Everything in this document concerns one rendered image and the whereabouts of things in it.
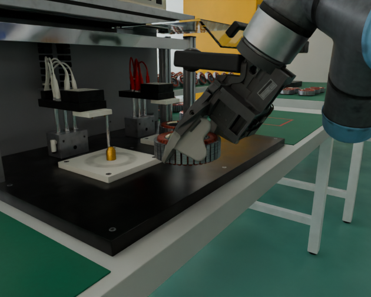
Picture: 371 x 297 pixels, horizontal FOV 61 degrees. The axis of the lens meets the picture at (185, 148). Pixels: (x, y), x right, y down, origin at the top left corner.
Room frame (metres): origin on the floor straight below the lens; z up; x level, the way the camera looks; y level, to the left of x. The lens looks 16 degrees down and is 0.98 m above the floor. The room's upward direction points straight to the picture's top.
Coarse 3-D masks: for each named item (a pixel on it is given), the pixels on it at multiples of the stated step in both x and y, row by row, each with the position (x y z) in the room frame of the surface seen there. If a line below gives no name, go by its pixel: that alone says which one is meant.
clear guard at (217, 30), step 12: (144, 24) 0.80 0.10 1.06; (156, 24) 0.78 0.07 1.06; (168, 24) 0.77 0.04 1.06; (180, 24) 0.77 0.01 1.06; (192, 24) 0.77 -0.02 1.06; (204, 24) 0.70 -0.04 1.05; (216, 24) 0.75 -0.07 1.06; (228, 24) 0.82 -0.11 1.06; (216, 36) 0.70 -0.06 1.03; (240, 36) 0.81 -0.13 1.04
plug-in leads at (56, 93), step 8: (48, 64) 0.69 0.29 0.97; (48, 72) 0.70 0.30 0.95; (48, 80) 0.71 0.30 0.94; (56, 80) 0.67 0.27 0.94; (64, 80) 0.72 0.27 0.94; (72, 80) 0.71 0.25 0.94; (48, 88) 0.71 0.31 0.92; (56, 88) 0.67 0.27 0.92; (64, 88) 0.72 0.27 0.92; (72, 88) 0.71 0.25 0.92; (48, 96) 0.70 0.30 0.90; (56, 96) 0.67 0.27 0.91
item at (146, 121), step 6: (126, 120) 0.88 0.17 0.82; (132, 120) 0.87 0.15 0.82; (138, 120) 0.86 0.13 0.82; (144, 120) 0.88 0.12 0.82; (150, 120) 0.90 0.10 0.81; (126, 126) 0.88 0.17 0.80; (132, 126) 0.87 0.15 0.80; (138, 126) 0.86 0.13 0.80; (144, 126) 0.88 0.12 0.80; (150, 126) 0.90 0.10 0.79; (126, 132) 0.88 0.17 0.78; (132, 132) 0.87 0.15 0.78; (138, 132) 0.86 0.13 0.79; (144, 132) 0.88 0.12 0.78; (150, 132) 0.90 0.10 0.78
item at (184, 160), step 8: (160, 136) 0.51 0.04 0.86; (168, 136) 0.51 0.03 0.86; (208, 136) 0.52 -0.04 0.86; (216, 136) 0.50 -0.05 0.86; (160, 144) 0.48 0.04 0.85; (208, 144) 0.47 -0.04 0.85; (216, 144) 0.48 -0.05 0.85; (160, 152) 0.48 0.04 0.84; (176, 152) 0.46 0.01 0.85; (208, 152) 0.46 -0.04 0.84; (216, 152) 0.48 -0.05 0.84; (160, 160) 0.48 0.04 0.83; (168, 160) 0.46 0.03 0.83; (176, 160) 0.46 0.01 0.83; (184, 160) 0.45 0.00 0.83; (192, 160) 0.45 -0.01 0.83; (208, 160) 0.46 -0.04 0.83
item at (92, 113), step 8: (80, 88) 0.69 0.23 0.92; (88, 88) 0.69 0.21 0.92; (64, 96) 0.65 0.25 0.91; (72, 96) 0.63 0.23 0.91; (80, 96) 0.62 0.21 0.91; (88, 96) 0.64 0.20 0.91; (96, 96) 0.65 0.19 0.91; (40, 104) 0.70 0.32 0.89; (48, 104) 0.68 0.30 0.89; (56, 104) 0.66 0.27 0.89; (64, 104) 0.65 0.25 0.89; (72, 104) 0.63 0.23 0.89; (80, 104) 0.62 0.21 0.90; (88, 104) 0.64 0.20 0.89; (96, 104) 0.65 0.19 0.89; (104, 104) 0.67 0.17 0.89; (56, 112) 0.68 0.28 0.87; (64, 112) 0.70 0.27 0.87; (72, 112) 0.64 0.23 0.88; (80, 112) 0.62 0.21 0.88; (88, 112) 0.62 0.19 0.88; (96, 112) 0.62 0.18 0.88; (104, 112) 0.64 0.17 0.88; (56, 120) 0.68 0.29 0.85; (64, 120) 0.70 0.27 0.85; (72, 120) 0.72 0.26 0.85; (56, 128) 0.68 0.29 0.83; (64, 128) 0.70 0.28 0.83
